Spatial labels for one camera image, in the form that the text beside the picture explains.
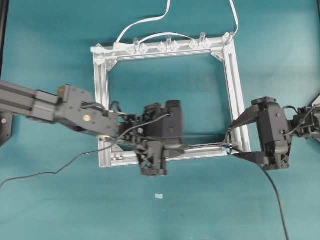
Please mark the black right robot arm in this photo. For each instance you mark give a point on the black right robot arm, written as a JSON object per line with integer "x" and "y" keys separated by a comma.
{"x": 303, "y": 122}

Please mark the clear acrylic peg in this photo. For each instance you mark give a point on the clear acrylic peg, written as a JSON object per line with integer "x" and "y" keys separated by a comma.
{"x": 202, "y": 39}
{"x": 136, "y": 44}
{"x": 168, "y": 43}

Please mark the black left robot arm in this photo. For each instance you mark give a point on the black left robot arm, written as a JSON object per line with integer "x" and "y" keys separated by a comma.
{"x": 75, "y": 109}

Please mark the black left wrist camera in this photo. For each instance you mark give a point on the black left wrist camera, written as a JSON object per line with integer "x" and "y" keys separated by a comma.
{"x": 170, "y": 129}

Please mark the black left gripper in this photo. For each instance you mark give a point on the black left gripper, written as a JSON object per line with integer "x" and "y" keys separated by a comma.
{"x": 149, "y": 152}

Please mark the silver aluminium extrusion frame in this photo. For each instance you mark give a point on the silver aluminium extrusion frame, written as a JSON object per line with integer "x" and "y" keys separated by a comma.
{"x": 205, "y": 80}

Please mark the small clear tape scrap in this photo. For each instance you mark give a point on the small clear tape scrap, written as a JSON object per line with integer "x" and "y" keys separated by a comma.
{"x": 159, "y": 196}

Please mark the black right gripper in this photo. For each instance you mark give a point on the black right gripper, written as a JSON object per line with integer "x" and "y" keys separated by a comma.
{"x": 272, "y": 125}

